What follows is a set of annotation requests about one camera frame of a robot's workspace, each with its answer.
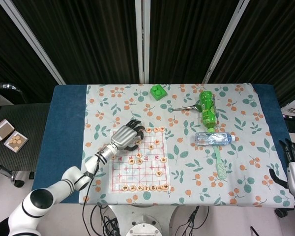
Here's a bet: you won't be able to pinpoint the black floor cable bundle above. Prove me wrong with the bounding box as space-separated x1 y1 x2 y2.
90 205 121 236
176 206 210 236

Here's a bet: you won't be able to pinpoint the white partition post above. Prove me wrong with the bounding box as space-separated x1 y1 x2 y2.
201 0 251 84
134 0 151 84
0 0 66 86

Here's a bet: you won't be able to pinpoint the light green toothbrush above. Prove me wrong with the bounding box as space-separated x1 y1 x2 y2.
212 144 228 178

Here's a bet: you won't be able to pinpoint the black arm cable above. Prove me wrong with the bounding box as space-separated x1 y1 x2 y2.
82 157 101 236

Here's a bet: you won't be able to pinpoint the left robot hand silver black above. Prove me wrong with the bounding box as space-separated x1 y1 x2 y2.
109 119 146 151

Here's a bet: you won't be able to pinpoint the green toy building block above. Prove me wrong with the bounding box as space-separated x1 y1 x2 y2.
149 84 167 101

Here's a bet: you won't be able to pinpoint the chinese chess board sheet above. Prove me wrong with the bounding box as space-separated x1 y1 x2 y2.
109 127 172 193

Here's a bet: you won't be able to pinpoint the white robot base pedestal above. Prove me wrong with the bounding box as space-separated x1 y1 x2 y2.
107 205 180 236

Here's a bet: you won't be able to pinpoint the clear plastic water bottle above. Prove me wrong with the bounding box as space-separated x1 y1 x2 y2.
194 132 236 146

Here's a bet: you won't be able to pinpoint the green plastic drink bottle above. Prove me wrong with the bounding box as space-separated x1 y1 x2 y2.
198 90 217 133

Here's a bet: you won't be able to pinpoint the metal tongs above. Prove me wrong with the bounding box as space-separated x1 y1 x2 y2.
171 103 202 113

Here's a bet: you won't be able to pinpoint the clear box with wooden pieces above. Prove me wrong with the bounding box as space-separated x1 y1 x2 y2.
3 131 30 153

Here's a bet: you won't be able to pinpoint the blue table cover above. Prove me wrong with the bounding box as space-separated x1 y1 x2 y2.
29 84 295 205

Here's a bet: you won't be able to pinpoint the floral patterned tablecloth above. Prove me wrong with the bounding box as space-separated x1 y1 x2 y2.
78 83 295 207

